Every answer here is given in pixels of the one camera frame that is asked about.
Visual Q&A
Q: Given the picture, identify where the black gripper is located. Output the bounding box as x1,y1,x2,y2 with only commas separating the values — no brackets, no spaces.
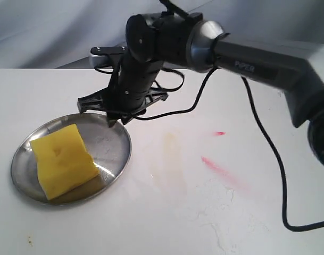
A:
77,57,168,128

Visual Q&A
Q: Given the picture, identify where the yellow sponge block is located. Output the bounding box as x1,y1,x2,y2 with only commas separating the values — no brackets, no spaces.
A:
30,124,99,200

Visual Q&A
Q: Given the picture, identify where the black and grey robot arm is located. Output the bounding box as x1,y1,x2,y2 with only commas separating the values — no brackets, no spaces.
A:
77,1,324,166

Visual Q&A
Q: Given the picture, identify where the yellowish liquid spill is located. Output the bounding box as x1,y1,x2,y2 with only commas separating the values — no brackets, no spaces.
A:
149,132,187,196

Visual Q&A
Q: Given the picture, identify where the round stainless steel plate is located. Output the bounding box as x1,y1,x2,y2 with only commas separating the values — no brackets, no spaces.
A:
10,113,132,206

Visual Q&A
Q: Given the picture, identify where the grey fabric backdrop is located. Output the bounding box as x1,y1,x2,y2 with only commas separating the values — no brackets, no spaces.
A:
0,1,324,69

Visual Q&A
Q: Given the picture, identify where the black cable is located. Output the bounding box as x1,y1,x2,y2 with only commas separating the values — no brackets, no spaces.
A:
94,34,324,231

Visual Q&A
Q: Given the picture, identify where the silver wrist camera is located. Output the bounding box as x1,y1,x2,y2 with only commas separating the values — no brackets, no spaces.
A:
89,46,126,69

